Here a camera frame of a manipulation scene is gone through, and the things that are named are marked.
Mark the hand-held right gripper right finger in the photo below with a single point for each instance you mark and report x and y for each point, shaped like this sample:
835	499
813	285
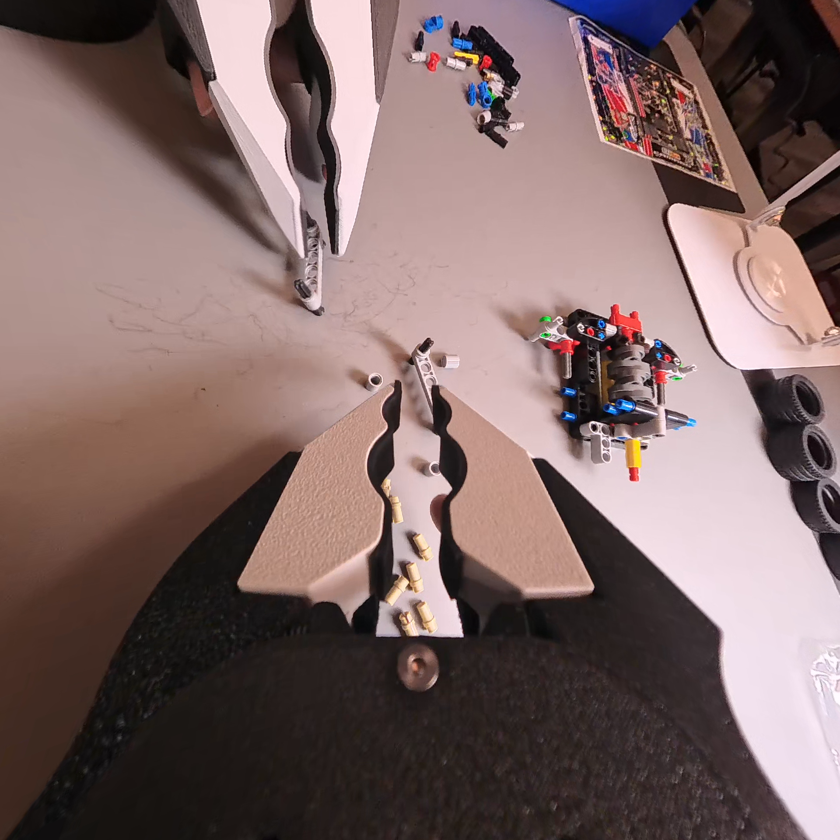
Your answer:
518	525

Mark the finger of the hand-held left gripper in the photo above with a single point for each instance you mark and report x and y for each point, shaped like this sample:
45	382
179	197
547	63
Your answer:
351	98
236	65

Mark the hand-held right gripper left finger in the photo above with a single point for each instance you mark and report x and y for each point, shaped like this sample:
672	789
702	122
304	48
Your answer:
315	518

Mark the grey lego beam with holes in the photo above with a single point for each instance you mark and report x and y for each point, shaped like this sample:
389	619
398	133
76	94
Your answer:
313	266
425	374

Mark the cluster of tan lego pins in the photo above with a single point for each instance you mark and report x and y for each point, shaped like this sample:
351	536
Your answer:
420	546

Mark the pile of loose lego pieces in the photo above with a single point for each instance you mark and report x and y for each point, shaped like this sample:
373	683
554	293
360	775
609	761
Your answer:
492	47

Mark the partly built lego car chassis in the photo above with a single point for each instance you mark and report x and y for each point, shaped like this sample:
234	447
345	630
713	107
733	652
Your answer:
617	387

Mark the colourful lego instruction booklet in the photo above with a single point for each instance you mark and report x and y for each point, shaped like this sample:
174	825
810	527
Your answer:
649	98

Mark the person's left hand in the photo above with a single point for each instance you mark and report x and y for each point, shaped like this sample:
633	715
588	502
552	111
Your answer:
200	95

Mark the person's right hand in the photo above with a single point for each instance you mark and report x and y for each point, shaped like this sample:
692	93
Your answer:
438	512

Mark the black textured cushion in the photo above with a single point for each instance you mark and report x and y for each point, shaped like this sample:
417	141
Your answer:
65	16

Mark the large blue plastic bin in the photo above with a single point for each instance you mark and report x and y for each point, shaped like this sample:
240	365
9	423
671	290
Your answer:
623	16

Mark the white monitor stand base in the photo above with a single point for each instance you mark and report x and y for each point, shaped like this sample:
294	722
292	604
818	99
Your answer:
709	275

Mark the black mat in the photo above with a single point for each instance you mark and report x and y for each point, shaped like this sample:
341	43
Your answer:
695	193

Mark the small clear plastic bag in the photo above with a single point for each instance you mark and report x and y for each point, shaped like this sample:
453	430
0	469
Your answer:
825	682

